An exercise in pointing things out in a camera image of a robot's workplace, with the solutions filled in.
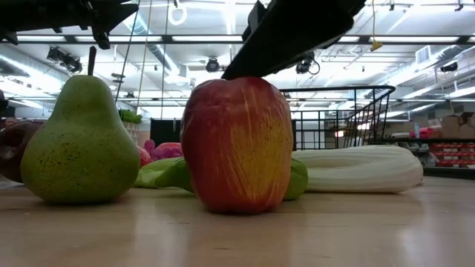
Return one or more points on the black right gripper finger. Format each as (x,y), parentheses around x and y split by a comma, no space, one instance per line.
(254,18)
(289,33)

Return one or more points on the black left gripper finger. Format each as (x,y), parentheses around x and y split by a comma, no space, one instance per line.
(111,15)
(102,40)

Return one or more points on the green pear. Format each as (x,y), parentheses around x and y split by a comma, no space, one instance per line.
(81,148)

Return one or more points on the red yellow apple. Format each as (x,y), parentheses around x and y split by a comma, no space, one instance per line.
(237,148)

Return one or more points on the dark red apple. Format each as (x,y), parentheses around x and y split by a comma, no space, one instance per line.
(15,148)

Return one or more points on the black ceiling spotlight cluster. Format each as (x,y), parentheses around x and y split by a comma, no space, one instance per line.
(68,62)

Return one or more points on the black cabinet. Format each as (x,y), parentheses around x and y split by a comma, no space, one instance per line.
(165,131)

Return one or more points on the purple grape bunch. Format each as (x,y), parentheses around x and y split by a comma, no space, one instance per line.
(167,151)

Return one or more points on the white ceiling air vent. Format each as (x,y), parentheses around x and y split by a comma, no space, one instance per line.
(423,55)

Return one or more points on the black ceiling speaker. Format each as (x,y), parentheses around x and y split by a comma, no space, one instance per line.
(449,67)

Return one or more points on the brown cardboard box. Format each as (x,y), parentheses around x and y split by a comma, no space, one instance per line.
(451,126)

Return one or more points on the shelf with red bins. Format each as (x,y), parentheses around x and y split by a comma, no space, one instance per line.
(452,154)

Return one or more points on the black overhead light rail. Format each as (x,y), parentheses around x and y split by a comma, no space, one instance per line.
(365,38)

